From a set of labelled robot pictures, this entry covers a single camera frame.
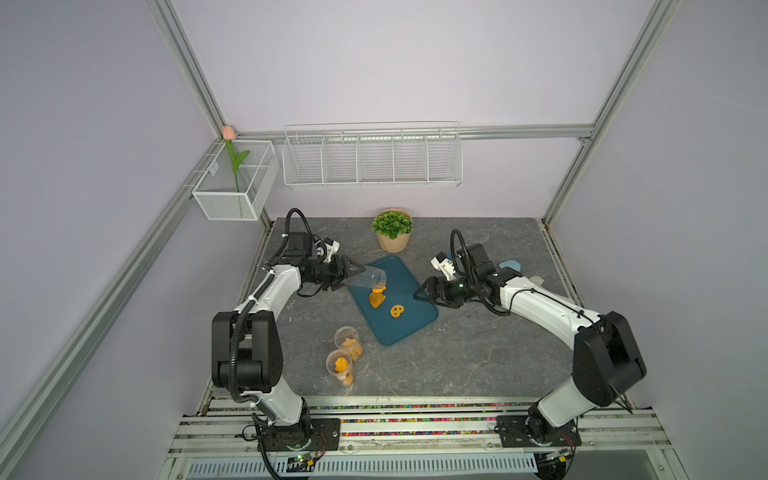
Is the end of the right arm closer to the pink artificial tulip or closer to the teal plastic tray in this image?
the teal plastic tray

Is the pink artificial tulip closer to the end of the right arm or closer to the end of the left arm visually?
the end of the left arm

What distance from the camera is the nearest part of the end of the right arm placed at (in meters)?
0.75

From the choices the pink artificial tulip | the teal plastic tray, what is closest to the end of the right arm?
the teal plastic tray

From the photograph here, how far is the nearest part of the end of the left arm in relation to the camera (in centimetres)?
78
